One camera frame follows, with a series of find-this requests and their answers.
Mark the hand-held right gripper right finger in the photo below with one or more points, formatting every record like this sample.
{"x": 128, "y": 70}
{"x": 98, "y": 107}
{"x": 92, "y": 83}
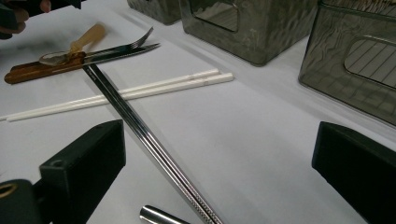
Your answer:
{"x": 358, "y": 174}

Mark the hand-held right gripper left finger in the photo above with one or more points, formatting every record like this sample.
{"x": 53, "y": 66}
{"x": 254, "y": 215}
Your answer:
{"x": 81, "y": 174}

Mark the wooden spoon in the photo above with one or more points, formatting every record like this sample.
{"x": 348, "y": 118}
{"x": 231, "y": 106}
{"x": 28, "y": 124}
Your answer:
{"x": 88, "y": 35}

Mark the steel chopstick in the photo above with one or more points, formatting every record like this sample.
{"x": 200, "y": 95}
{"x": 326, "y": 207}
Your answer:
{"x": 161, "y": 155}
{"x": 151, "y": 155}

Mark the metal spoon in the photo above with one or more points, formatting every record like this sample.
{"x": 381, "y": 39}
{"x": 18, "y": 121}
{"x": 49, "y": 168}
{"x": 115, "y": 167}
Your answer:
{"x": 155, "y": 216}

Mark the smoky transparent plastic bin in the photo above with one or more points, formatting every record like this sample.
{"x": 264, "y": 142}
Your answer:
{"x": 155, "y": 11}
{"x": 323, "y": 62}
{"x": 267, "y": 37}

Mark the white chopstick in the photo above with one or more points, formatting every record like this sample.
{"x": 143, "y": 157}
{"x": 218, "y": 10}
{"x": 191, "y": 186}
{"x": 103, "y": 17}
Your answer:
{"x": 174, "y": 81}
{"x": 174, "y": 88}

